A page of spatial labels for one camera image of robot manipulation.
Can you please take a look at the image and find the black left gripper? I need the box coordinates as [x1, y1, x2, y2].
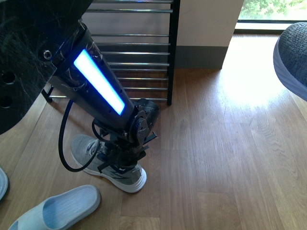
[92, 121, 156, 171]

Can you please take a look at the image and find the grey sneaker navy collar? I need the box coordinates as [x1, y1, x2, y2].
[70, 134, 147, 193]

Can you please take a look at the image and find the grey sneaker with laces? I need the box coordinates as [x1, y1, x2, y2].
[273, 22, 307, 100]

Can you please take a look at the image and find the black metal shoe rack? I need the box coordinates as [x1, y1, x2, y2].
[42, 0, 181, 106]

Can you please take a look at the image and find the light blue slide slipper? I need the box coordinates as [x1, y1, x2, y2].
[9, 184, 101, 230]

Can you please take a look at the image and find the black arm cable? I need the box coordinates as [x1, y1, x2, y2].
[59, 99, 101, 173]

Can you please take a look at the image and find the black window frame right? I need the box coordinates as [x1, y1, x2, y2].
[234, 19, 307, 34]

